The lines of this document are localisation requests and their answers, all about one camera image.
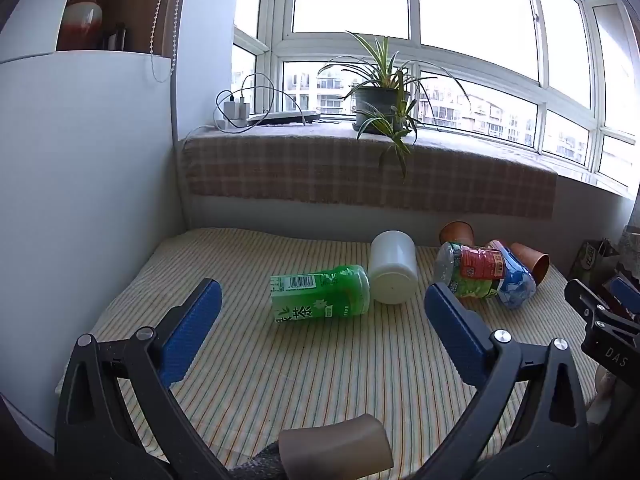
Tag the grey cloth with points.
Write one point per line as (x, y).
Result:
(262, 462)

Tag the white phone charger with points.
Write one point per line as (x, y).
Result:
(243, 110)
(230, 110)

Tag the potted spider plant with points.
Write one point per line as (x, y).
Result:
(382, 100)

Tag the green tea drink cup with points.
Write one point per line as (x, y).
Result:
(320, 292)

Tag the dark item on shelf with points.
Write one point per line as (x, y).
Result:
(115, 37)

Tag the green bottle with red label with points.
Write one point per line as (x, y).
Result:
(467, 267)

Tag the white cabinet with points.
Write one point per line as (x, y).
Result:
(85, 220)

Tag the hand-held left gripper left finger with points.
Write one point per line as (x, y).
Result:
(192, 320)

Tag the blue and white cup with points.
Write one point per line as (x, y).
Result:
(517, 282)

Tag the patterned curtain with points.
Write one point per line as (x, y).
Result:
(630, 252)

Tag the striped bed mat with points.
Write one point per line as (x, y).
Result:
(300, 375)

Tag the dark flat tablet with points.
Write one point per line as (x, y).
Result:
(285, 117)

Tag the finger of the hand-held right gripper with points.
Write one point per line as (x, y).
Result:
(625, 292)
(585, 300)

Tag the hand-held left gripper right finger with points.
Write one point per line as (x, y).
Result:
(452, 325)

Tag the plaid blanket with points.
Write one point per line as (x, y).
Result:
(350, 170)

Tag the red and white vase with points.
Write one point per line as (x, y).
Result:
(85, 15)

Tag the brown paper cup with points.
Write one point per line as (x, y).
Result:
(532, 260)
(457, 232)

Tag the white plastic cup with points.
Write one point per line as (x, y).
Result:
(394, 270)

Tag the brown cardboard roll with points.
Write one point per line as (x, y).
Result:
(335, 442)

